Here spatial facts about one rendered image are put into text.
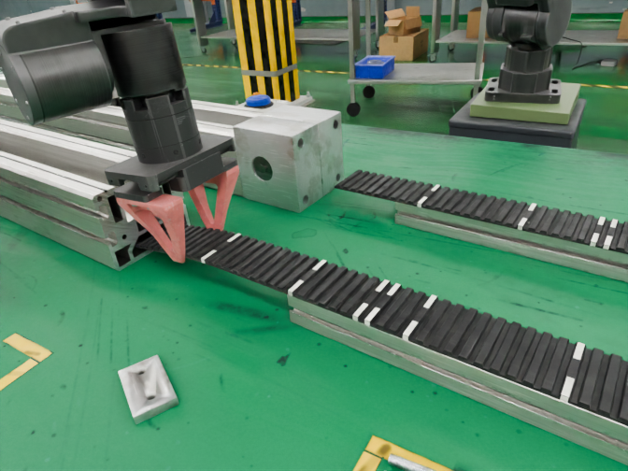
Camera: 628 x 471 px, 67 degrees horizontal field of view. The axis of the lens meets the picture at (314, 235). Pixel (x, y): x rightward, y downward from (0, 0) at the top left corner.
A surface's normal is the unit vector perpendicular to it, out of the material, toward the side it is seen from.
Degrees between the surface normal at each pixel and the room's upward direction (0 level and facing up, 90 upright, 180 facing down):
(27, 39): 93
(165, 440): 0
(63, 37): 92
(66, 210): 90
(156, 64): 86
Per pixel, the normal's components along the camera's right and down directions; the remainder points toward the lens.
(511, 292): -0.07, -0.86
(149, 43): 0.52, 0.34
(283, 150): -0.57, 0.45
